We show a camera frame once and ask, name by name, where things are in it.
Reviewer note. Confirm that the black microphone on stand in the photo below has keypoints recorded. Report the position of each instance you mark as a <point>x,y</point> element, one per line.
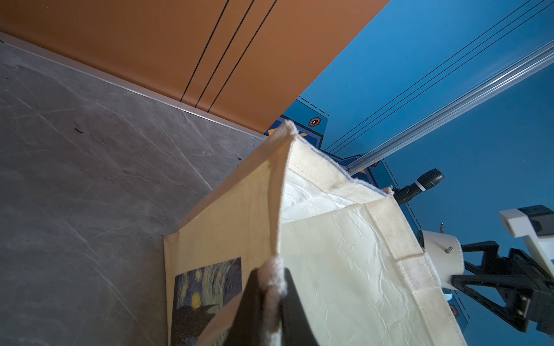
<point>425,182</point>

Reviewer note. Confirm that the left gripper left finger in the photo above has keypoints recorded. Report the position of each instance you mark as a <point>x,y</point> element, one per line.
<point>248,321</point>

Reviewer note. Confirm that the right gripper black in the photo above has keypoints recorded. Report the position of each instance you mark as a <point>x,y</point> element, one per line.
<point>515,289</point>

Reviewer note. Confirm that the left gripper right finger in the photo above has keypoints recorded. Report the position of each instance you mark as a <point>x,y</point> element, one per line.
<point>296,330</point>

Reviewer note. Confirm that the yellow blue twin-bell clock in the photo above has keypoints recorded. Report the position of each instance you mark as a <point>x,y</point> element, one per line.
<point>446,255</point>

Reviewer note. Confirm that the cream canvas bag starry print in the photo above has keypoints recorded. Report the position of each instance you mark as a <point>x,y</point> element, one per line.
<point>362,276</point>

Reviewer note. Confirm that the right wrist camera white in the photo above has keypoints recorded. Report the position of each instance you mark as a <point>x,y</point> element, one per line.
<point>534,225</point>

